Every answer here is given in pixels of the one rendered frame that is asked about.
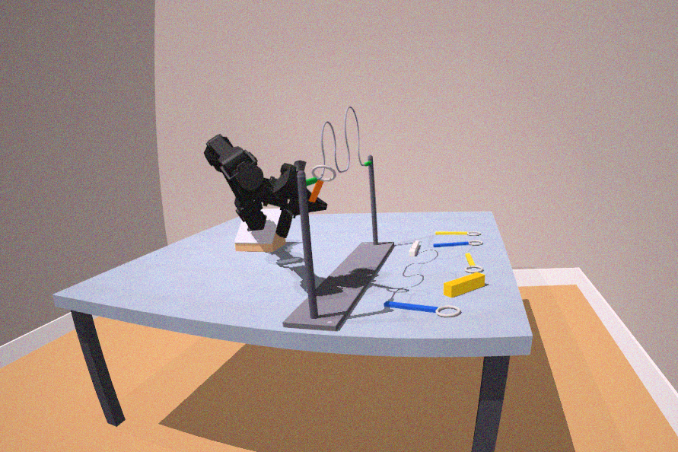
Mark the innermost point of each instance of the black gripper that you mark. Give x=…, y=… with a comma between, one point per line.
x=292, y=208

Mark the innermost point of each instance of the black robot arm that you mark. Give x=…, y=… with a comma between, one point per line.
x=246, y=179

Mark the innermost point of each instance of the grey wire loop frame on two posts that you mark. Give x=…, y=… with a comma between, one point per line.
x=330, y=303

